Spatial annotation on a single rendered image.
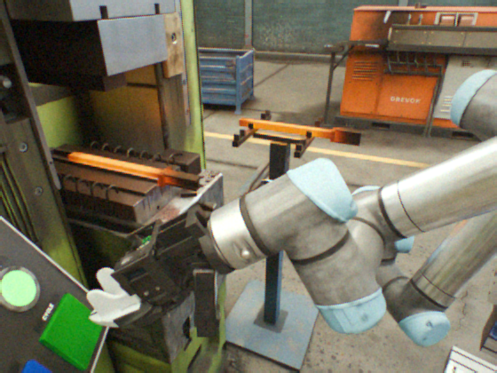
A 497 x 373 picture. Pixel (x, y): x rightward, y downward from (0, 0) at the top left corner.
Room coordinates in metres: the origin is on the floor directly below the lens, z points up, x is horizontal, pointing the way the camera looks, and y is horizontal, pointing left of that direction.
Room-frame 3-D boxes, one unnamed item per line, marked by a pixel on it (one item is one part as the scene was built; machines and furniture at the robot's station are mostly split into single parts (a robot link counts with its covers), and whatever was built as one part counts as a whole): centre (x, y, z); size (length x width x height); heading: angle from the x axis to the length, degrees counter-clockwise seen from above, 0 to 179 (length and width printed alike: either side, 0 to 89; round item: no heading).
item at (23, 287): (0.31, 0.28, 1.09); 0.05 x 0.03 x 0.04; 158
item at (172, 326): (0.89, 0.41, 0.69); 0.56 x 0.38 x 0.45; 68
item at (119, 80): (0.87, 0.45, 1.24); 0.30 x 0.07 x 0.06; 68
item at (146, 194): (0.83, 0.42, 0.96); 0.42 x 0.20 x 0.09; 68
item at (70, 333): (0.31, 0.24, 1.01); 0.07 x 0.05 x 0.07; 3
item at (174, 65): (1.09, 0.22, 1.27); 0.09 x 0.02 x 0.17; 158
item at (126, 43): (0.83, 0.42, 1.32); 0.42 x 0.20 x 0.10; 68
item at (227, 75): (4.96, 0.56, 0.36); 1.20 x 0.80 x 0.72; 74
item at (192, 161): (0.94, 0.21, 0.95); 0.12 x 0.08 x 0.06; 68
